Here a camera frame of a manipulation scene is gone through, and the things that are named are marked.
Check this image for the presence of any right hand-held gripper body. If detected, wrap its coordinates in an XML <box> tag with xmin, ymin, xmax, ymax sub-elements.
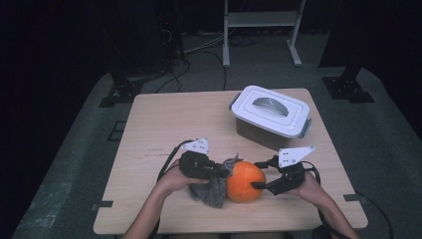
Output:
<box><xmin>266</xmin><ymin>145</ymin><xmax>317</xmax><ymax>196</ymax></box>

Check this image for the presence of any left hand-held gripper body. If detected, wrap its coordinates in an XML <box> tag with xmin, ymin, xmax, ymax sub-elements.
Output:
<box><xmin>178</xmin><ymin>137</ymin><xmax>216</xmax><ymax>179</ymax></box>

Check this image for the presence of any orange plush toy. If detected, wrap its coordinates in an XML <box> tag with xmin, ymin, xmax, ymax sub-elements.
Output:
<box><xmin>226</xmin><ymin>160</ymin><xmax>268</xmax><ymax>204</ymax></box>

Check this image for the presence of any grey fluffy towel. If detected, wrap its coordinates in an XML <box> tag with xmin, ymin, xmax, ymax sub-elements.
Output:
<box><xmin>188</xmin><ymin>153</ymin><xmax>240</xmax><ymax>209</ymax></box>

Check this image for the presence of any translucent grey storage box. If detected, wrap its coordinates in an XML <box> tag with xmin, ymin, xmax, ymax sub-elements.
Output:
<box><xmin>228</xmin><ymin>93</ymin><xmax>313</xmax><ymax>153</ymax></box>

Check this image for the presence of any white box lid grey handle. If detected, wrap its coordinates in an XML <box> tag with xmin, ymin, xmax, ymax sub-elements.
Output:
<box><xmin>229</xmin><ymin>85</ymin><xmax>312</xmax><ymax>138</ymax></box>

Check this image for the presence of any person's right hand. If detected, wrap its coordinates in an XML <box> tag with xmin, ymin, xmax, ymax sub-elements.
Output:
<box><xmin>285</xmin><ymin>171</ymin><xmax>328</xmax><ymax>207</ymax></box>

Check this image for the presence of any person's left hand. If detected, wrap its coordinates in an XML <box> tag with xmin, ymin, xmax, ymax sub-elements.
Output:
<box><xmin>158</xmin><ymin>158</ymin><xmax>210</xmax><ymax>197</ymax></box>

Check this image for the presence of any black floor stand base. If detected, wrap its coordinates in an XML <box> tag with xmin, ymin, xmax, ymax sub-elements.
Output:
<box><xmin>98</xmin><ymin>71</ymin><xmax>160</xmax><ymax>109</ymax></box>
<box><xmin>320</xmin><ymin>64</ymin><xmax>376</xmax><ymax>104</ymax></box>

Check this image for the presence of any white metal stand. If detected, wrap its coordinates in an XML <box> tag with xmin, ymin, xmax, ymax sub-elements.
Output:
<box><xmin>222</xmin><ymin>0</ymin><xmax>307</xmax><ymax>69</ymax></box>

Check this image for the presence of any left hand-held gripper cable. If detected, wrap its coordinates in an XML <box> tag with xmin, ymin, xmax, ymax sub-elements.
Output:
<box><xmin>156</xmin><ymin>138</ymin><xmax>196</xmax><ymax>183</ymax></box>

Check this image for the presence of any hand-held gripper cable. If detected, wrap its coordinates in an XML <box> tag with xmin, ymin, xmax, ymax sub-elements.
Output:
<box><xmin>300</xmin><ymin>160</ymin><xmax>349</xmax><ymax>239</ymax></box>
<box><xmin>156</xmin><ymin>138</ymin><xmax>196</xmax><ymax>183</ymax></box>

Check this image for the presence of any right hand-held gripper cable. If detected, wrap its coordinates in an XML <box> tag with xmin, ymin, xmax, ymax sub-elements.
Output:
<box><xmin>300</xmin><ymin>160</ymin><xmax>349</xmax><ymax>239</ymax></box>

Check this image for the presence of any black table bracket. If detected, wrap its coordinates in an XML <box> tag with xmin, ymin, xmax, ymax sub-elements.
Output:
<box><xmin>342</xmin><ymin>193</ymin><xmax>368</xmax><ymax>204</ymax></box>
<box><xmin>91</xmin><ymin>200</ymin><xmax>114</xmax><ymax>212</ymax></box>

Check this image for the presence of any black floor cable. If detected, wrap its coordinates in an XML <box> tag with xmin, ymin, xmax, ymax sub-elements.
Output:
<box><xmin>154</xmin><ymin>59</ymin><xmax>192</xmax><ymax>95</ymax></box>
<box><xmin>195</xmin><ymin>49</ymin><xmax>228</xmax><ymax>92</ymax></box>
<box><xmin>356</xmin><ymin>191</ymin><xmax>394</xmax><ymax>239</ymax></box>

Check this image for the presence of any black square floor frame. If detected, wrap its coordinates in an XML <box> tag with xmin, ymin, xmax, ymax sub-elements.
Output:
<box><xmin>106</xmin><ymin>120</ymin><xmax>127</xmax><ymax>142</ymax></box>

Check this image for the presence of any white floor cable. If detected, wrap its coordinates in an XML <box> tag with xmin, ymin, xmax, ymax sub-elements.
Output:
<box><xmin>182</xmin><ymin>33</ymin><xmax>227</xmax><ymax>56</ymax></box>

